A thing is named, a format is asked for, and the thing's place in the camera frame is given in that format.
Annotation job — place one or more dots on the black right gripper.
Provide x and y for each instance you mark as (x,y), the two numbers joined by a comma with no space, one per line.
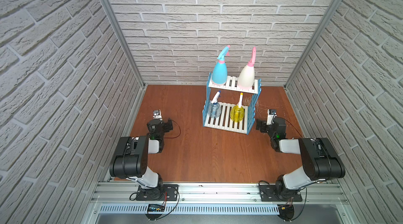
(260,123)

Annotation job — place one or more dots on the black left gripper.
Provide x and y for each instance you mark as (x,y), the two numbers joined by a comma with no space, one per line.
(156,123)

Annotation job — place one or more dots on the yellow spray bottle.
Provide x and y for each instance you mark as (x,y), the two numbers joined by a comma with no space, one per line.
(238,112)

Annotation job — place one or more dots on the clear spray bottle blue nozzle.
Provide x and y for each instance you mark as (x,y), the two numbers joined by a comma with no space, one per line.
(214,110)

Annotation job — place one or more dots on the white spray bottle pink nozzle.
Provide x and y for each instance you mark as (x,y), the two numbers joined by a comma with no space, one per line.
(246,78)

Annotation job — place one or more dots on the teal spray bottle pink trim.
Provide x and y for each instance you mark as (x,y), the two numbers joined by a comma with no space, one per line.
(220,73)

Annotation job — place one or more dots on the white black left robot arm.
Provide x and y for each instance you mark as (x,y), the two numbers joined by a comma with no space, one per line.
(130,158)

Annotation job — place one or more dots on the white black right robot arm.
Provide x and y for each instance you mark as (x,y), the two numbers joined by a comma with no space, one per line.
(320,162)

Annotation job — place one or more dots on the blue and white slatted shelf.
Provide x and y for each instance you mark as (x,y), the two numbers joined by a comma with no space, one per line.
(224,121)

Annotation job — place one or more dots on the green circuit board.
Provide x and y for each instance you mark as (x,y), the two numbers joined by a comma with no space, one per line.
(156,208)

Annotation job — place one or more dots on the black round connector box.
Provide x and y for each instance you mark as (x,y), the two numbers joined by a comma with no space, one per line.
(286,212)

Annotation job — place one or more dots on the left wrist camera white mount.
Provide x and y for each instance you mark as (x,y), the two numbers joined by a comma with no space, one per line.
(157,114)

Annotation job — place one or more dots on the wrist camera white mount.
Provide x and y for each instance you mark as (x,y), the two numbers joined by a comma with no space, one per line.
(157,114)
(272,114)

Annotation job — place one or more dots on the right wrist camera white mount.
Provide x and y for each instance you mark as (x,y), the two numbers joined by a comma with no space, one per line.
(272,114)

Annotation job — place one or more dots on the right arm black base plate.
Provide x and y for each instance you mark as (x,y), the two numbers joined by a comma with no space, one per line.
(273,193)

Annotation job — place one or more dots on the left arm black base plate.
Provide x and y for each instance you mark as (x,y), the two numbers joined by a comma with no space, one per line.
(167,192)

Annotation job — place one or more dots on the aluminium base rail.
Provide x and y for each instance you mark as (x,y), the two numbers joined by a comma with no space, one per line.
(216,198)

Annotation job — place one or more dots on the left aluminium corner post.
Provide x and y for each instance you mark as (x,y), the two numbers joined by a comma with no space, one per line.
(122,40)

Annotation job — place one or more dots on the aluminium corner post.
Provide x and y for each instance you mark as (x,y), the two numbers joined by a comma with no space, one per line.
(329,13)
(122,40)

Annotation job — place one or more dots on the right aluminium corner post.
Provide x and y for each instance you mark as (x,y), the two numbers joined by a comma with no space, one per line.
(329,13)

